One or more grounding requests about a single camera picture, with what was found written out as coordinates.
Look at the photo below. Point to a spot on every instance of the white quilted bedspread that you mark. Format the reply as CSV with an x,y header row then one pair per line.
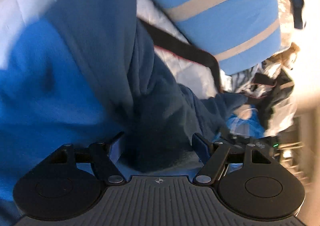
x,y
190,78

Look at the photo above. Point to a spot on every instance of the brown teddy bear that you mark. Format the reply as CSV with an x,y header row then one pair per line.
x,y
287,53

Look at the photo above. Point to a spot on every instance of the beige plush toy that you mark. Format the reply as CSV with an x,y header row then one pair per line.
x,y
246,113

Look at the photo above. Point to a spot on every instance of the blue fleece jacket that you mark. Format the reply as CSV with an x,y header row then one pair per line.
x,y
50,78

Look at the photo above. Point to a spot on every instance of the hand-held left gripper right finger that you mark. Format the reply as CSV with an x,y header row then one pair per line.
x,y
200,145

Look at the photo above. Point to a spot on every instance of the white striped cloth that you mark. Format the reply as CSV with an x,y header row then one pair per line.
x,y
242,81

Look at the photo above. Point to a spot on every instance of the white plastic bag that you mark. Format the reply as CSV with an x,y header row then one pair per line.
x,y
282,116

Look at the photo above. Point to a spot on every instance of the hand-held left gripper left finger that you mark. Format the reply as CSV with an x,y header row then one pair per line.
x,y
116,148

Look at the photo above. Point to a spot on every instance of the blue grey-striped pillow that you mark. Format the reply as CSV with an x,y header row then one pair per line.
x,y
212,28

